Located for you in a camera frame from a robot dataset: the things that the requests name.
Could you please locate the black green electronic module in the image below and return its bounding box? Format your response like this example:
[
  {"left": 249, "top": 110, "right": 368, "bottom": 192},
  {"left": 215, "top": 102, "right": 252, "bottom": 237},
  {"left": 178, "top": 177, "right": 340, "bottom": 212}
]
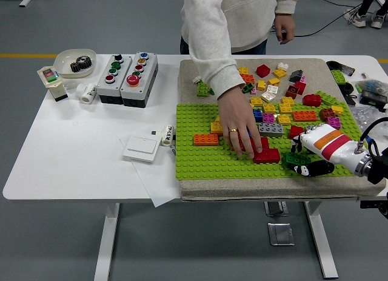
[{"left": 360, "top": 90, "right": 388, "bottom": 111}]

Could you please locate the white plastic pipe fitting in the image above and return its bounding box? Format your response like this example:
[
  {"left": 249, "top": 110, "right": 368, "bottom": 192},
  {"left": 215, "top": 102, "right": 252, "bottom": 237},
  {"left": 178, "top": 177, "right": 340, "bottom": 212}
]
[{"left": 75, "top": 83, "right": 98, "bottom": 105}]

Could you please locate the white oval bowl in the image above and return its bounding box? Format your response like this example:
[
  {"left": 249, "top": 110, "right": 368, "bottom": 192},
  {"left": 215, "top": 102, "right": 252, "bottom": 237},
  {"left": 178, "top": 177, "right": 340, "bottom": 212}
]
[{"left": 53, "top": 48, "right": 98, "bottom": 80}]

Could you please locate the dark green long brick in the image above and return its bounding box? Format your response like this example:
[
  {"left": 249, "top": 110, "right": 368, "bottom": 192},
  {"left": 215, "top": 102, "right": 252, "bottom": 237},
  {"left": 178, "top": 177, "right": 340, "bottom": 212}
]
[{"left": 281, "top": 152, "right": 312, "bottom": 172}]

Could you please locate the cream red-green switch box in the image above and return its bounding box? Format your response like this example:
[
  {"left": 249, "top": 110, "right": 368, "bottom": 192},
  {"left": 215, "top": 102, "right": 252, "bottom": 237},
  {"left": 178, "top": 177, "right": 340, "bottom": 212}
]
[{"left": 36, "top": 65, "right": 69, "bottom": 103}]

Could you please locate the red square brick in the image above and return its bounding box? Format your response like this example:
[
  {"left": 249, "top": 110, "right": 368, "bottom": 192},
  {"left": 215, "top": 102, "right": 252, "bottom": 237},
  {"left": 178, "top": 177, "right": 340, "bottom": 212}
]
[
  {"left": 256, "top": 64, "right": 272, "bottom": 79},
  {"left": 293, "top": 80, "right": 308, "bottom": 95},
  {"left": 287, "top": 124, "right": 305, "bottom": 140}
]

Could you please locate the green baseplate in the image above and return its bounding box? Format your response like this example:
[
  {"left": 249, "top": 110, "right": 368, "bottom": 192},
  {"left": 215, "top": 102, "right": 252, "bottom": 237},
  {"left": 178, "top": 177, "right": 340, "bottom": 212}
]
[{"left": 175, "top": 101, "right": 383, "bottom": 181}]

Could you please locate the person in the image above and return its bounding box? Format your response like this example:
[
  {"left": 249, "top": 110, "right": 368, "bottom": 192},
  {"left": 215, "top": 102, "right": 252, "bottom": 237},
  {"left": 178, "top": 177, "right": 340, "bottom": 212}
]
[
  {"left": 344, "top": 0, "right": 388, "bottom": 30},
  {"left": 180, "top": 0, "right": 301, "bottom": 56}
]

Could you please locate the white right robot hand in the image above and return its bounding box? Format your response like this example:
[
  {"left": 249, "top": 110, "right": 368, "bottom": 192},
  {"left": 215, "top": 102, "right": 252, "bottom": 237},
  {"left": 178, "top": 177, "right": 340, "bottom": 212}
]
[{"left": 290, "top": 124, "right": 369, "bottom": 178}]

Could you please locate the white paper sheet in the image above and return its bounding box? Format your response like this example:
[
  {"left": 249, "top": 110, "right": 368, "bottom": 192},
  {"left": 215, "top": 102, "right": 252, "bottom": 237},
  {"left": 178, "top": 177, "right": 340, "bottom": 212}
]
[{"left": 118, "top": 134, "right": 182, "bottom": 208}]

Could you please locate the person's right hand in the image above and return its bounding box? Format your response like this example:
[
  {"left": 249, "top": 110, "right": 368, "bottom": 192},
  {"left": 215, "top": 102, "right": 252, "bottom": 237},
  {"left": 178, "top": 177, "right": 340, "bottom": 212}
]
[{"left": 217, "top": 87, "right": 264, "bottom": 159}]

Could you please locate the person's left hand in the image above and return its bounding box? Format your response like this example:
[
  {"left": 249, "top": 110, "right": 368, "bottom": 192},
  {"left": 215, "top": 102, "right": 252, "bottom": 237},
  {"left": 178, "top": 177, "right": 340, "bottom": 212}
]
[{"left": 274, "top": 13, "right": 297, "bottom": 46}]

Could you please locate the white labelled tube connector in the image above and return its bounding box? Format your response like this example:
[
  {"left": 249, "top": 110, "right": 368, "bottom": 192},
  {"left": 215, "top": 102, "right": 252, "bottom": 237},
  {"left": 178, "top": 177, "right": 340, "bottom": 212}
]
[{"left": 160, "top": 125, "right": 177, "bottom": 147}]

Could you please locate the clear plastic bag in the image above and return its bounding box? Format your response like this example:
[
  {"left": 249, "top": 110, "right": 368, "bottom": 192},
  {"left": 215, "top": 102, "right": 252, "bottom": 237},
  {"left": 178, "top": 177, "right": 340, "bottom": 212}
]
[{"left": 350, "top": 106, "right": 388, "bottom": 135}]

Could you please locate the red rounded brick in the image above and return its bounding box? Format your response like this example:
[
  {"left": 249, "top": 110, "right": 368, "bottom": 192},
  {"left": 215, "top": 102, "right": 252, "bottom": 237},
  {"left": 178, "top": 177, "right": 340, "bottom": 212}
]
[{"left": 302, "top": 93, "right": 323, "bottom": 107}]

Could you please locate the white hollow brick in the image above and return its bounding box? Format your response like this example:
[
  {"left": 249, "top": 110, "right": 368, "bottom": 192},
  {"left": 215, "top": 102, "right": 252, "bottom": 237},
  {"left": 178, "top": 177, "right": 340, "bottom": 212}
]
[{"left": 260, "top": 91, "right": 277, "bottom": 104}]

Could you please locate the white wall switch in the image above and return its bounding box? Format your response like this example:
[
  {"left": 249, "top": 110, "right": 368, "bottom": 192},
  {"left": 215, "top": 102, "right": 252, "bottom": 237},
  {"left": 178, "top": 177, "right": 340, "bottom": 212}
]
[{"left": 122, "top": 135, "right": 161, "bottom": 164}]

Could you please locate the grey emergency-stop control box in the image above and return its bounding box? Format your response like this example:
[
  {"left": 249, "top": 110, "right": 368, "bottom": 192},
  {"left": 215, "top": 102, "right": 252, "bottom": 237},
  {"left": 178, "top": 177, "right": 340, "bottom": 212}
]
[{"left": 120, "top": 51, "right": 159, "bottom": 108}]

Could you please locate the black floor cable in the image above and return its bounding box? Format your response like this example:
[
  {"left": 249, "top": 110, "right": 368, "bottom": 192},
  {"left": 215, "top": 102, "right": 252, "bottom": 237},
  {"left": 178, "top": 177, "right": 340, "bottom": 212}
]
[{"left": 295, "top": 0, "right": 363, "bottom": 38}]

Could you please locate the white table leg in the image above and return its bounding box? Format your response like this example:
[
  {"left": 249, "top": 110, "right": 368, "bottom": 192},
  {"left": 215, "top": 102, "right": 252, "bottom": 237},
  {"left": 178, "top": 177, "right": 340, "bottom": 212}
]
[
  {"left": 93, "top": 203, "right": 121, "bottom": 281},
  {"left": 304, "top": 201, "right": 339, "bottom": 280}
]

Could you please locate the grey-brown foam mat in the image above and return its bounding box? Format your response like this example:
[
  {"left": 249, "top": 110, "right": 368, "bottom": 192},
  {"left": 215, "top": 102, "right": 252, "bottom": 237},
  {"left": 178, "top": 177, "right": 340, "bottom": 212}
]
[{"left": 177, "top": 58, "right": 388, "bottom": 202}]

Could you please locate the brown square brick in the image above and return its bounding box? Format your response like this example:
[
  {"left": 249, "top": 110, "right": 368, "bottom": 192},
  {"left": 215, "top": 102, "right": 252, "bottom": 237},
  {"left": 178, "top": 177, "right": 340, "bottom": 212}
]
[{"left": 319, "top": 107, "right": 338, "bottom": 122}]

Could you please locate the bag of blue parts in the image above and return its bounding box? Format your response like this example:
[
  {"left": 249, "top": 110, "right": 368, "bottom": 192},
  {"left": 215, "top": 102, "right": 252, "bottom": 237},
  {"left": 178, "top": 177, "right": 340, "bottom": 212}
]
[{"left": 355, "top": 79, "right": 388, "bottom": 96}]

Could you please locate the red long brick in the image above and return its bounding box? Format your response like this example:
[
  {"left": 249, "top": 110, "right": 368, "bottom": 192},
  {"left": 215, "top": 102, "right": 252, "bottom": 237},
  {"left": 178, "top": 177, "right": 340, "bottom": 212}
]
[
  {"left": 242, "top": 136, "right": 270, "bottom": 152},
  {"left": 253, "top": 147, "right": 281, "bottom": 165}
]

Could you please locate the metal floor socket box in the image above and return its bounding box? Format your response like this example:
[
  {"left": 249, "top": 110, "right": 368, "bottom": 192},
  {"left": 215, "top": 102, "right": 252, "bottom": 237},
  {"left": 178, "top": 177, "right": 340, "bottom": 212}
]
[{"left": 267, "top": 222, "right": 295, "bottom": 247}]

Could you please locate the lime green long brick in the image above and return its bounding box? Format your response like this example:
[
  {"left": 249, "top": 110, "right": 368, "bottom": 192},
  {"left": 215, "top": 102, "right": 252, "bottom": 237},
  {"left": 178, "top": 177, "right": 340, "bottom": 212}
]
[{"left": 315, "top": 90, "right": 339, "bottom": 107}]

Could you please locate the grey four-button control box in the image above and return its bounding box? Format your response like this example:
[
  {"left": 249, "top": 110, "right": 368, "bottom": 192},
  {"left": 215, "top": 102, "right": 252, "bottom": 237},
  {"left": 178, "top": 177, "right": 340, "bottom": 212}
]
[{"left": 96, "top": 53, "right": 134, "bottom": 106}]

